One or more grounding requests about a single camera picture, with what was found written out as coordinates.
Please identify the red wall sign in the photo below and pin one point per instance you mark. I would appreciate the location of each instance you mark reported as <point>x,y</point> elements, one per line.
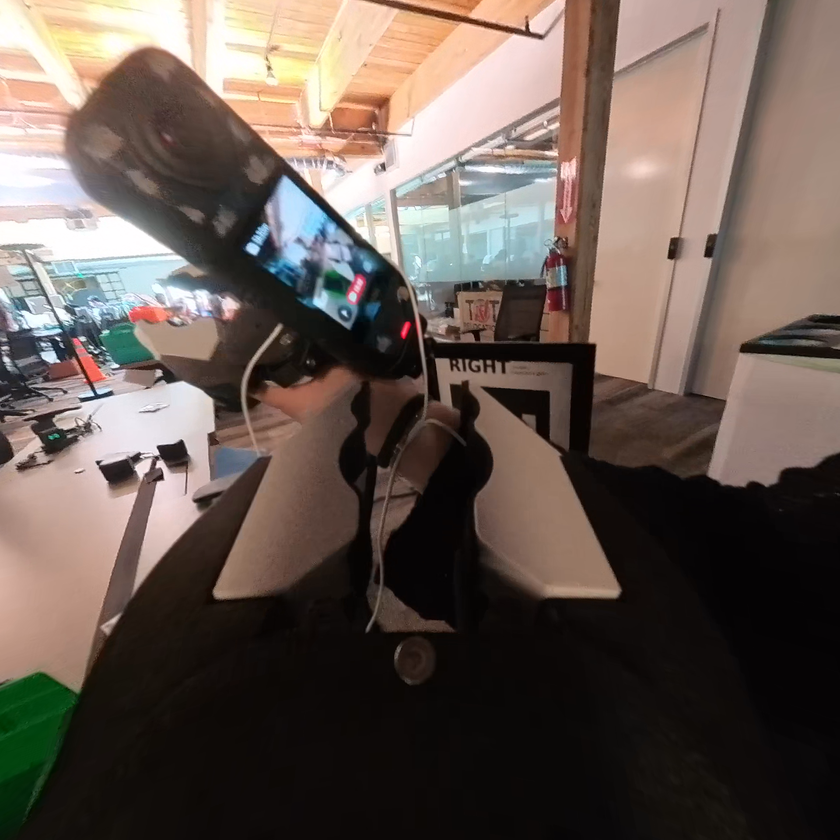
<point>568,190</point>

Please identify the white cabinet black top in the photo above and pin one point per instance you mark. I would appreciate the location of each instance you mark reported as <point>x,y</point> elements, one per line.
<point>774,407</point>

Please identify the red fire extinguisher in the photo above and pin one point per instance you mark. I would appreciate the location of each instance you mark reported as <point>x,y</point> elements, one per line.
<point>556,279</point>

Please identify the person's dark sweater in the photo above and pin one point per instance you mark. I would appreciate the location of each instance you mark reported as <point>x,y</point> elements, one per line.
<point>787,525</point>

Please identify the small black device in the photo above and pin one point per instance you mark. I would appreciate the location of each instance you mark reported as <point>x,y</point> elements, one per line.
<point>173,453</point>
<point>117,467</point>

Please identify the black office chair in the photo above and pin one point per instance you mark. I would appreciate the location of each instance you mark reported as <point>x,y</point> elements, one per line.
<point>522,312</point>

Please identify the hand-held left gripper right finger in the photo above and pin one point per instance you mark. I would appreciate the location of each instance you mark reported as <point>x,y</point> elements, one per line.
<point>544,525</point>

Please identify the black device green light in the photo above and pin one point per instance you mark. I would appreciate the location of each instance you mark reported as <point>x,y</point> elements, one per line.
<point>56,436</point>

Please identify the white printed box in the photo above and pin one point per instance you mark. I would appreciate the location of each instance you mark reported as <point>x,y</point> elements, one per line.
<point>479,315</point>

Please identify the wooden post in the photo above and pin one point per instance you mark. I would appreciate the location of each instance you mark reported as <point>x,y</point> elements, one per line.
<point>587,131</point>

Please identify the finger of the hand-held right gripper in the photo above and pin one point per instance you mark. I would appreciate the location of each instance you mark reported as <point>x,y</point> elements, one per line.
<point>180,340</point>

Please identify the green plastic bin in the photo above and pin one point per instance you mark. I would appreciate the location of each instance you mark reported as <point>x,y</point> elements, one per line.
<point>33,735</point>
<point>118,348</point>

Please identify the orange traffic cone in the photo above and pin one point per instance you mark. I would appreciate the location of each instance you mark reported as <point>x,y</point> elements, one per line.
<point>88,364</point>

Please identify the white door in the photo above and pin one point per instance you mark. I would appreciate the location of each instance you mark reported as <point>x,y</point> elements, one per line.
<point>774,197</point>
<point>649,197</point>

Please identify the black light stand tripod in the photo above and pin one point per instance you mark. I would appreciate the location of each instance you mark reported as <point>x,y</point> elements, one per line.
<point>97,394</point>

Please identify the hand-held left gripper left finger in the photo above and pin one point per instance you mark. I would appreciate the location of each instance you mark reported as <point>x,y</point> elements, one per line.
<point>289,525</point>

